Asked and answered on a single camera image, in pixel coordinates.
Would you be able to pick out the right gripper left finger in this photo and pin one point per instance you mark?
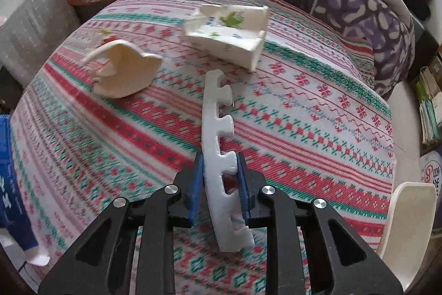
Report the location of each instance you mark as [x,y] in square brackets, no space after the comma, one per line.
[129,246]

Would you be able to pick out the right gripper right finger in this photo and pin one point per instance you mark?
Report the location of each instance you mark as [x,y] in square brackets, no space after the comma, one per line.
[309,243]

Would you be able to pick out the blue cardboard box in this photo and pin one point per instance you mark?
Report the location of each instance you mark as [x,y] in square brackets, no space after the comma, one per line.
[15,223]

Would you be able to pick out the white plastic trash bin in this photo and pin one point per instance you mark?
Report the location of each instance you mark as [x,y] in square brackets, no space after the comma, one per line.
[408,229]

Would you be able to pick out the Ganten water box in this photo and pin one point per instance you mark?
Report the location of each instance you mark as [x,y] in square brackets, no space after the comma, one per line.
[431,169]

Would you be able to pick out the striped patterned blanket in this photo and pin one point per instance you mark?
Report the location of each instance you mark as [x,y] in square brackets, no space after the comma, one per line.
[308,119]

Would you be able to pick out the wooden bookshelf with books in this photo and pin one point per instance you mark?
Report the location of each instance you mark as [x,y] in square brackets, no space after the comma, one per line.
[428,88]

